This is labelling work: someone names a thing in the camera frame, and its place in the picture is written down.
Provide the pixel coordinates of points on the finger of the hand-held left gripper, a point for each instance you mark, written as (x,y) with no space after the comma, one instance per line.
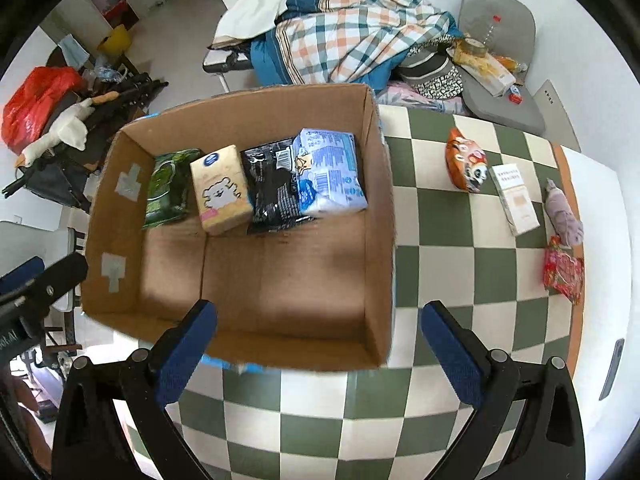
(22,271)
(60,272)

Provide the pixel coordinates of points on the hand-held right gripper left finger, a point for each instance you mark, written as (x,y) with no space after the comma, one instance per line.
(186,357)

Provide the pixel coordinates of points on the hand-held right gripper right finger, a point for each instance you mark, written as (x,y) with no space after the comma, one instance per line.
(454,357)

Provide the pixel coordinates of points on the brown cardboard box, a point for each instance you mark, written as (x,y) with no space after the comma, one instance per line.
(280,280)

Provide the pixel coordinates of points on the green checkered tablecloth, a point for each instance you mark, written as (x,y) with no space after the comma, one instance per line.
(450,270)

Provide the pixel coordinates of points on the black fabric bag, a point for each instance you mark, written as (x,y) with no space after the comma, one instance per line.
(55,180)

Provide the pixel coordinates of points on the green snack packet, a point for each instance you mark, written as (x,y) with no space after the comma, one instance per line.
(167,190)

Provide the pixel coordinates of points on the red snack packet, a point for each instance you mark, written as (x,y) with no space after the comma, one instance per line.
(564,270)

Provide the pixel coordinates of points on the white goose plush toy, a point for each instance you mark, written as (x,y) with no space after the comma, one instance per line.
(65,127)

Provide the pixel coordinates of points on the red plastic bag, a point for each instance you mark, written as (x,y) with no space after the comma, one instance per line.
(35,105)

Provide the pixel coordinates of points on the white and tan carton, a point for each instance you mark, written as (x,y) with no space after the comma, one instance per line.
(517,200)

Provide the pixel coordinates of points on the yellow tissue pack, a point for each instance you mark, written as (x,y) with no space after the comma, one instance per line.
(220,190)

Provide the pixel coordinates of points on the grey plush toy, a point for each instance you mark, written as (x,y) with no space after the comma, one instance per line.
(562,212)

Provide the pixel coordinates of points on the black snack packet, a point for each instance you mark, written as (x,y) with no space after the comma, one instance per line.
(272,185)

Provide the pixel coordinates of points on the orange snack packet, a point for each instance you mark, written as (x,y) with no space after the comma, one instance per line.
(465,162)

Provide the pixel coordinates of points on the black tripod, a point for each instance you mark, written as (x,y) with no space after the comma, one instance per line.
(132,91)

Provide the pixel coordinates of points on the light blue cloth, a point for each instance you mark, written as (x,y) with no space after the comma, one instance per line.
(72,52)

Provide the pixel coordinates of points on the light blue packet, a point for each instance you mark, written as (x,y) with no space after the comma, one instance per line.
(330,170)

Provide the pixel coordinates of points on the yellow bin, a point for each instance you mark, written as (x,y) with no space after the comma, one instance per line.
(116,40)

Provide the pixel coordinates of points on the grey chair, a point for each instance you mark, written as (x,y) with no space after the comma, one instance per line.
(505,110)

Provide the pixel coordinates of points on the pink patterned cloth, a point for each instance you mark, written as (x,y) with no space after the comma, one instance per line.
(415,101)

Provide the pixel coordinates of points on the small red packet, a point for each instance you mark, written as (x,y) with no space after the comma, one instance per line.
(515,95)

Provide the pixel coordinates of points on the black and white patterned bag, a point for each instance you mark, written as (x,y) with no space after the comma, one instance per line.
(442,85)

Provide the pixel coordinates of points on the yellow snack bag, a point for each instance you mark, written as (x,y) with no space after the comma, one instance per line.
(492,75)

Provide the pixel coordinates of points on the striped grey cloth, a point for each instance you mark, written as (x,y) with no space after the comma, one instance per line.
(425,66)

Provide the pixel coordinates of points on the tape roll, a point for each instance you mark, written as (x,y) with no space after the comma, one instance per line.
(472,49)

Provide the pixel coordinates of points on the clear bottle with red cap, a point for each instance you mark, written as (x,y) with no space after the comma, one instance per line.
(492,30)

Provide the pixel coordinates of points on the plaid blanket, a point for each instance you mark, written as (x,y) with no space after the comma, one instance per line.
(350,25)

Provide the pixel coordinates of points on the folding bed frame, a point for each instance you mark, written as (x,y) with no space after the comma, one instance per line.
(220,62)

